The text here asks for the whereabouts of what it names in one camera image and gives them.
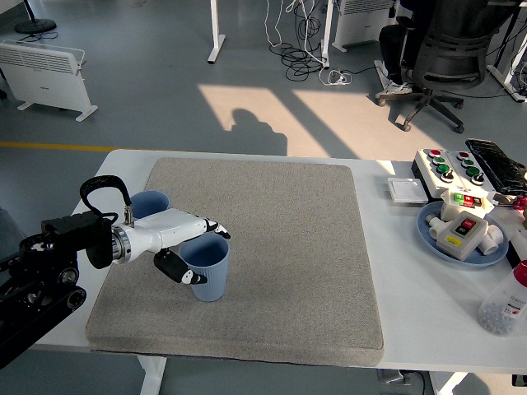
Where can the small white button box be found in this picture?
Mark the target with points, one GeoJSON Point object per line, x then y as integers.
{"type": "Point", "coordinates": [450, 207]}

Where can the grey-brown foam mat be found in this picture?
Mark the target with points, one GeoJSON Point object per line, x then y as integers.
{"type": "Point", "coordinates": [267, 255]}

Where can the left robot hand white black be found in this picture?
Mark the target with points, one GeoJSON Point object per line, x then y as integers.
{"type": "Point", "coordinates": [164, 232]}

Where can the clear bead bottle red cap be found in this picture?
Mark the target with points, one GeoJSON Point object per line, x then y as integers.
{"type": "Point", "coordinates": [504, 304]}

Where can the white table leg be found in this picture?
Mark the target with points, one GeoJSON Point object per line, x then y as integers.
{"type": "Point", "coordinates": [446, 384]}
{"type": "Point", "coordinates": [151, 376]}

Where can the white panel heater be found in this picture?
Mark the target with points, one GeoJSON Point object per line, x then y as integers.
{"type": "Point", "coordinates": [45, 82]}
{"type": "Point", "coordinates": [358, 24]}

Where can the grey power strip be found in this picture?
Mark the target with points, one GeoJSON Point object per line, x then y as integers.
{"type": "Point", "coordinates": [397, 377]}

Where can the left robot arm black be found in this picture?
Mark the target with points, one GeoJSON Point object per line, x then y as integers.
{"type": "Point", "coordinates": [45, 271]}

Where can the black keyboard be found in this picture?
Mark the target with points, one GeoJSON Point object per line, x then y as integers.
{"type": "Point", "coordinates": [496, 164]}

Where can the blue round plate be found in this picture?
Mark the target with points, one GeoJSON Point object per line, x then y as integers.
{"type": "Point", "coordinates": [426, 234]}

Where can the white wall switch plate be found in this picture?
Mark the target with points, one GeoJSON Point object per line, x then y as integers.
{"type": "Point", "coordinates": [407, 190]}

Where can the white push-button control box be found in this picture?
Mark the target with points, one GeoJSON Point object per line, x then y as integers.
{"type": "Point", "coordinates": [432, 173]}
{"type": "Point", "coordinates": [479, 181]}

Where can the seated person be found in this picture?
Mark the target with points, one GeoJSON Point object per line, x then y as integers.
{"type": "Point", "coordinates": [393, 45]}

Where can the blue ribbed plastic cup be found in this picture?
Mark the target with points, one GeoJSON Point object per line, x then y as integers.
{"type": "Point", "coordinates": [150, 203]}
{"type": "Point", "coordinates": [214, 280]}

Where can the black round stand base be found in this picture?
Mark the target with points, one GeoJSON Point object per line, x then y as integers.
{"type": "Point", "coordinates": [36, 25]}

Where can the white pipe fitting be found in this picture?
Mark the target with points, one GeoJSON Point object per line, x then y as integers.
{"type": "Point", "coordinates": [435, 226]}
{"type": "Point", "coordinates": [494, 240]}

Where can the white desk leg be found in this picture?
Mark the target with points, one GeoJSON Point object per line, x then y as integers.
{"type": "Point", "coordinates": [326, 33]}
{"type": "Point", "coordinates": [504, 76]}
{"type": "Point", "coordinates": [217, 29]}

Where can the black office chair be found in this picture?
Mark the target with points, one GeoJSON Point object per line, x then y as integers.
{"type": "Point", "coordinates": [453, 53]}

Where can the grey switch box red button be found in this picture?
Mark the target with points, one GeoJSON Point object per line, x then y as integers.
{"type": "Point", "coordinates": [461, 236]}

